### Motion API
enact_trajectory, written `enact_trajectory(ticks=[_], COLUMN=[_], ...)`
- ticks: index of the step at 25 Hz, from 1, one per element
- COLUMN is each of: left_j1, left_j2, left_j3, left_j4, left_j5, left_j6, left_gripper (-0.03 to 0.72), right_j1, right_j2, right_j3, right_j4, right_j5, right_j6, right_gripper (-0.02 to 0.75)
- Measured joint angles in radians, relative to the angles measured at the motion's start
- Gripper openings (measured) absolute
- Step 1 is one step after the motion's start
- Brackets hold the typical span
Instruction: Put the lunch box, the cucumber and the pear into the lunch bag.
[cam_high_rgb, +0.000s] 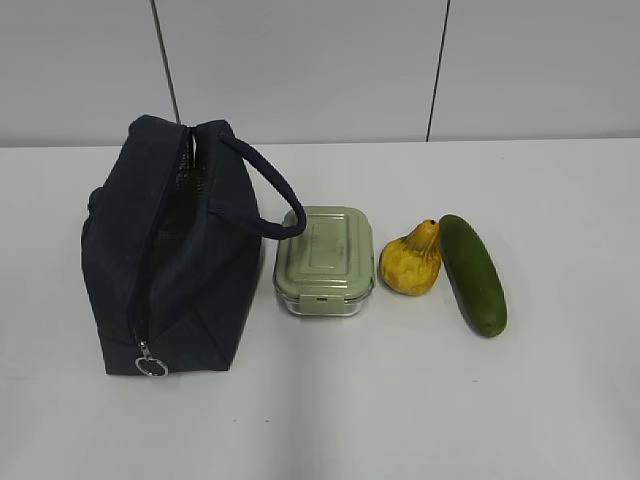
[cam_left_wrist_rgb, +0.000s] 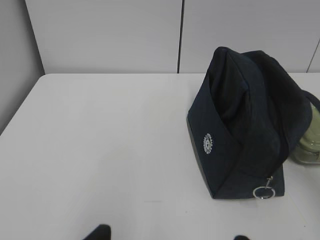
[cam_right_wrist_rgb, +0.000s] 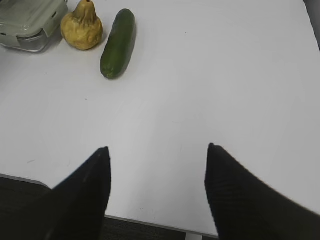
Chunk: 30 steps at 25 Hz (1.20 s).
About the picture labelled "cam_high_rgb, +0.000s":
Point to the dark navy fabric bag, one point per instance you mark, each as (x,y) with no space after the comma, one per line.
(171,246)

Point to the yellow pear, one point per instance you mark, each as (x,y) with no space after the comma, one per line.
(410,265)

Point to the green cucumber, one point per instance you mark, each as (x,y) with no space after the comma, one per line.
(473,277)

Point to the green lid glass container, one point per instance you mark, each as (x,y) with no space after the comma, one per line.
(328,270)

